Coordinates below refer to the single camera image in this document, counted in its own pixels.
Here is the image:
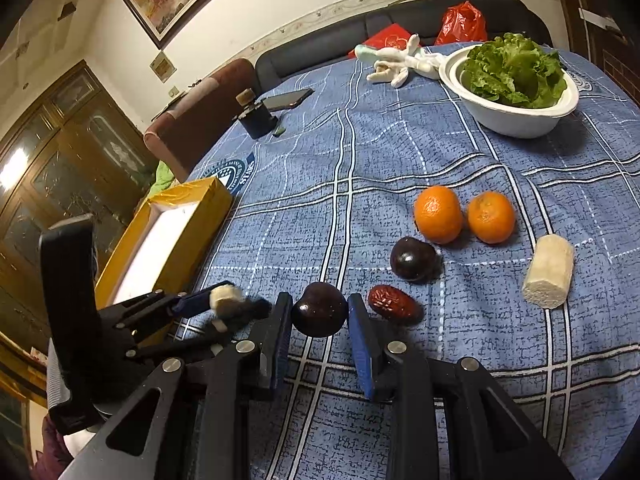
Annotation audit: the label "orange tangerine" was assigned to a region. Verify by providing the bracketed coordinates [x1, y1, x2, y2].
[413, 185, 463, 245]
[467, 191, 516, 244]

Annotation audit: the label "red plastic bag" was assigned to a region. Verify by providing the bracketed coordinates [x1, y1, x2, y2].
[434, 1, 488, 46]

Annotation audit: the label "red packet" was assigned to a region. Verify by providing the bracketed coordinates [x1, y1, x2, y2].
[348, 22, 422, 59]

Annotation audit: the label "dark bottle with cork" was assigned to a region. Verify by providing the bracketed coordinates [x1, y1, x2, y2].
[233, 101, 279, 140]

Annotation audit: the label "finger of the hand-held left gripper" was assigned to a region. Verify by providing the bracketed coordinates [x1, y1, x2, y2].
[122, 299, 273, 363]
[97, 287, 221, 333]

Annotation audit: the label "yellow cardboard box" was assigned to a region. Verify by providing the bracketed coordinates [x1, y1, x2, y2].
[94, 176, 234, 310]

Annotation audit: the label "small white yam piece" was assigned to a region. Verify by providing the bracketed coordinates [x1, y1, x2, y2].
[210, 284, 247, 333]

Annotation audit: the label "brown chair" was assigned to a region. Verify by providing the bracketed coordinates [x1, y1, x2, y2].
[144, 58, 258, 183]

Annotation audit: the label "dark purple plum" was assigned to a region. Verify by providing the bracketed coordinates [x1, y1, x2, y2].
[390, 236, 442, 282]
[291, 282, 349, 338]

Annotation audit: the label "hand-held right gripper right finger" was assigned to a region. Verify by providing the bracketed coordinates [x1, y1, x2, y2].
[347, 293, 576, 480]

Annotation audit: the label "green cloth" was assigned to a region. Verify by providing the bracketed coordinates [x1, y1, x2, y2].
[148, 161, 180, 201]

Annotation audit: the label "wooden cabinet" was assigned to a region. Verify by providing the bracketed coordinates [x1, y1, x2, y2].
[0, 59, 162, 376]

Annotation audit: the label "black sofa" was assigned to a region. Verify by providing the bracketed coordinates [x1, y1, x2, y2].
[255, 0, 552, 80]

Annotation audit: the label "green lettuce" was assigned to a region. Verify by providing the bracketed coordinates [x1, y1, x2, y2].
[461, 33, 568, 109]

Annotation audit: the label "wooden door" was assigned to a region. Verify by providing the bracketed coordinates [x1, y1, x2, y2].
[549, 0, 640, 108]

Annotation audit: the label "small framed wall picture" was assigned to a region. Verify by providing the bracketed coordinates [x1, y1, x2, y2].
[150, 50, 175, 81]

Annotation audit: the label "white gloves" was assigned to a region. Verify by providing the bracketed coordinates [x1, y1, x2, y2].
[354, 34, 446, 87]

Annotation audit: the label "red date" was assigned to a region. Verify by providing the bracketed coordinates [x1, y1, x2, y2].
[368, 285, 424, 324]

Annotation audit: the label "black smartphone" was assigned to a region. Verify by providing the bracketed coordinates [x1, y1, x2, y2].
[262, 87, 315, 111]

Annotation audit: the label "white bowl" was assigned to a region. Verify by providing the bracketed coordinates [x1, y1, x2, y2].
[438, 44, 580, 139]

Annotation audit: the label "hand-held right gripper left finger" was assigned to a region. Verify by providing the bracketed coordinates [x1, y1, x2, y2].
[60, 292, 294, 480]

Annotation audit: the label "blue plaid tablecloth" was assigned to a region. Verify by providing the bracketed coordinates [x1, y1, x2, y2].
[167, 42, 640, 480]

